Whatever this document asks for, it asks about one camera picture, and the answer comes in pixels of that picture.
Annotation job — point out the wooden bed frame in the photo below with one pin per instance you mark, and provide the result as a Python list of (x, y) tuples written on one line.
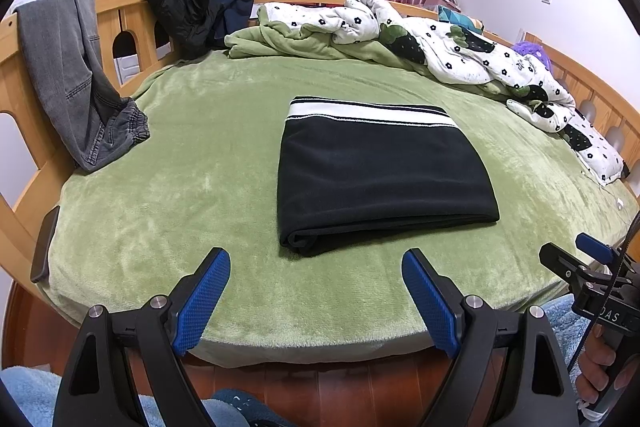
[(15, 97)]

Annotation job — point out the black white-striped pants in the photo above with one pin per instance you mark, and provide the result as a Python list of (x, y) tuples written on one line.
[(385, 177)]

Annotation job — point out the black jacket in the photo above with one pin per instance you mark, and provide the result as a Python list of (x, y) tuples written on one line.
[(175, 2)]

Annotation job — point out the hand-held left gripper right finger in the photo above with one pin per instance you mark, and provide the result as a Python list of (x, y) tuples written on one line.
[(430, 302)]

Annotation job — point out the white charger plug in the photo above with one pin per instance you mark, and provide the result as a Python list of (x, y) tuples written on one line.
[(618, 204)]

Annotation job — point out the navy slipper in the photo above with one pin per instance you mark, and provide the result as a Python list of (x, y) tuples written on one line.
[(250, 409)]

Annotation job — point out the teal patterned pillow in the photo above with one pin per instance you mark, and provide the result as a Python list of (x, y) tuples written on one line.
[(457, 17)]

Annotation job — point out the white floral quilt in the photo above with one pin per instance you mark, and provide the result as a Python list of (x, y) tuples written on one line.
[(450, 52)]

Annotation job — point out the person's right hand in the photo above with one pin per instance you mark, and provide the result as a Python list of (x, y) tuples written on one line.
[(592, 372)]

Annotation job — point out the black phone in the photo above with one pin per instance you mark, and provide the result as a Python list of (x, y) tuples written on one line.
[(45, 247)]

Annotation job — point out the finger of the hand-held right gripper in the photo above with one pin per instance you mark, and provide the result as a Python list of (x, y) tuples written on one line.
[(560, 259), (592, 247)]

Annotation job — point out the purple plush item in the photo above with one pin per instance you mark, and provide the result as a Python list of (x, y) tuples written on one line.
[(532, 52)]

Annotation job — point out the grey jeans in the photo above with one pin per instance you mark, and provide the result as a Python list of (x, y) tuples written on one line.
[(65, 57)]

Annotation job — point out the person's right leg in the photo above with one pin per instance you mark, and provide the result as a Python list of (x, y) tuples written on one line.
[(562, 327)]

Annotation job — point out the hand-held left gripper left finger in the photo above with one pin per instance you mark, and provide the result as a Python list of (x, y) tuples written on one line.
[(205, 297)]

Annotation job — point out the navy garment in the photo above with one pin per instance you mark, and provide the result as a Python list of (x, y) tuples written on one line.
[(235, 12)]

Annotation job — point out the green fleece blanket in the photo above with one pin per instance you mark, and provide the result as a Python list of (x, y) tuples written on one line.
[(200, 147)]

